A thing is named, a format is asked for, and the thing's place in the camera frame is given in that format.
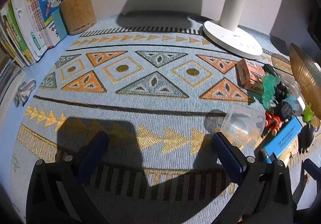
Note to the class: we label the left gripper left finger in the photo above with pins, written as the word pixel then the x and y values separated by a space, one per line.
pixel 73 171

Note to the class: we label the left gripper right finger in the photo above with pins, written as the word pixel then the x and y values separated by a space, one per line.
pixel 264 192

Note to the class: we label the blue lighter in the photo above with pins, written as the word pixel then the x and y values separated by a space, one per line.
pixel 272 150

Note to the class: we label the light green translucent figurine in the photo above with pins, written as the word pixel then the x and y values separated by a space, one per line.
pixel 308 113

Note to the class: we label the dark green translucent figurine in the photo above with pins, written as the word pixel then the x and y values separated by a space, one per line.
pixel 268 82

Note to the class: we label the pink card box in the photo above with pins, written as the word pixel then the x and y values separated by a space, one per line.
pixel 251 75

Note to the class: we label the clear plastic cup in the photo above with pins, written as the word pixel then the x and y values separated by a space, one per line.
pixel 243 125

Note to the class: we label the black round ball toy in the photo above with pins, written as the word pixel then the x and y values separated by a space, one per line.
pixel 306 138

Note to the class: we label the red toy figure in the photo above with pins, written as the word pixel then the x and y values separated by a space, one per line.
pixel 273 123

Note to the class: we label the black whale toy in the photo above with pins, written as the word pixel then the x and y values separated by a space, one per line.
pixel 283 109

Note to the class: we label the light blue translucent figurine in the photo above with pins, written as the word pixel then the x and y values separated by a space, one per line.
pixel 294 102

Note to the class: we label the amber ribbed glass bowl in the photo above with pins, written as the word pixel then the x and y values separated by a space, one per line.
pixel 307 75

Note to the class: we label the patterned blue woven mat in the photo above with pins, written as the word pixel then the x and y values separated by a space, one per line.
pixel 160 89

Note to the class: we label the white desk lamp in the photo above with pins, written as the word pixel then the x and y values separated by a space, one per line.
pixel 228 35

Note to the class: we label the row of upright books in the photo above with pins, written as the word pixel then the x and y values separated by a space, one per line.
pixel 27 29

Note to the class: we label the teal card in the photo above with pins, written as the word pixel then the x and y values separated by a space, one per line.
pixel 59 24

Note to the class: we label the brown cylindrical pen holder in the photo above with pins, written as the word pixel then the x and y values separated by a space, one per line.
pixel 78 15

